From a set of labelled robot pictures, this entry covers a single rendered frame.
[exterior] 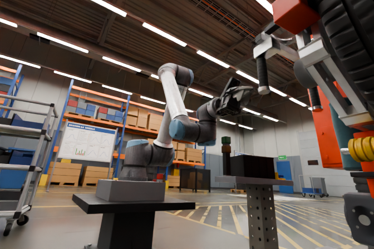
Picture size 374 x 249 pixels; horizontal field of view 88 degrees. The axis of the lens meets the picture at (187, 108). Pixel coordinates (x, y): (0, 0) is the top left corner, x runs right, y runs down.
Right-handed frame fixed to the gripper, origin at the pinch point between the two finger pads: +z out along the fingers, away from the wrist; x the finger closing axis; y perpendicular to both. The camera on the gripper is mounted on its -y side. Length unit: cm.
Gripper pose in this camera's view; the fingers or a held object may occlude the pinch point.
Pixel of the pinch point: (251, 87)
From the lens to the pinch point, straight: 76.2
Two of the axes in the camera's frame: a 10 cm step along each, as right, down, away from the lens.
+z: 4.0, -2.4, -8.8
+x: -8.7, -4.0, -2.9
